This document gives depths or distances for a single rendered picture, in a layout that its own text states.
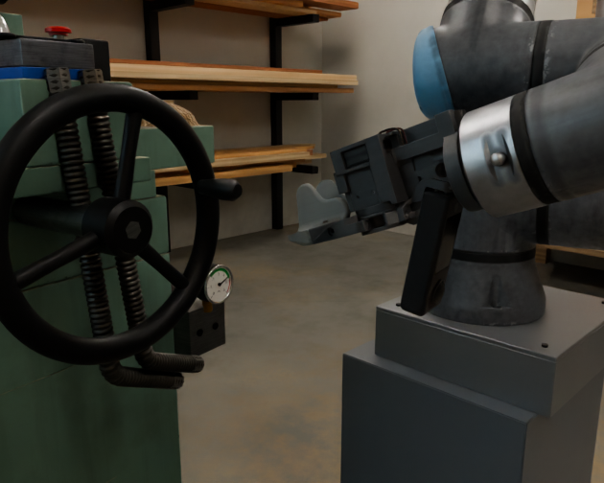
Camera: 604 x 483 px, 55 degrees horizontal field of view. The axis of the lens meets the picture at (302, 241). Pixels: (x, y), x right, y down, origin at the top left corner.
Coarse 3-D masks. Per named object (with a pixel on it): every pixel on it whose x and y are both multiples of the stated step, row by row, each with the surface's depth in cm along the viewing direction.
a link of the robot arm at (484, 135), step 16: (512, 96) 45; (480, 112) 46; (496, 112) 44; (464, 128) 45; (480, 128) 44; (496, 128) 43; (464, 144) 45; (480, 144) 44; (496, 144) 43; (512, 144) 42; (464, 160) 45; (480, 160) 44; (496, 160) 43; (512, 160) 43; (480, 176) 44; (496, 176) 44; (512, 176) 43; (480, 192) 45; (496, 192) 44; (512, 192) 44; (528, 192) 43; (496, 208) 46; (512, 208) 46; (528, 208) 46
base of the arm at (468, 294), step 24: (456, 264) 84; (480, 264) 82; (504, 264) 82; (528, 264) 84; (456, 288) 84; (480, 288) 82; (504, 288) 82; (528, 288) 83; (432, 312) 86; (456, 312) 83; (480, 312) 82; (504, 312) 81; (528, 312) 82
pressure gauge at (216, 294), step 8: (216, 264) 91; (216, 272) 90; (224, 272) 92; (208, 280) 89; (216, 280) 91; (232, 280) 93; (208, 288) 90; (216, 288) 91; (224, 288) 93; (200, 296) 90; (208, 296) 89; (216, 296) 91; (224, 296) 93; (208, 304) 93; (216, 304) 91
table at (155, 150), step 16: (144, 128) 84; (208, 128) 93; (144, 144) 84; (160, 144) 86; (208, 144) 94; (144, 160) 72; (160, 160) 86; (176, 160) 89; (32, 176) 61; (48, 176) 62; (96, 176) 67; (144, 176) 73; (16, 192) 60; (32, 192) 61; (48, 192) 63
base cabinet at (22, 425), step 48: (48, 288) 75; (144, 288) 87; (0, 336) 70; (0, 384) 71; (48, 384) 76; (96, 384) 82; (0, 432) 72; (48, 432) 77; (96, 432) 83; (144, 432) 91; (0, 480) 73; (48, 480) 78; (96, 480) 85; (144, 480) 92
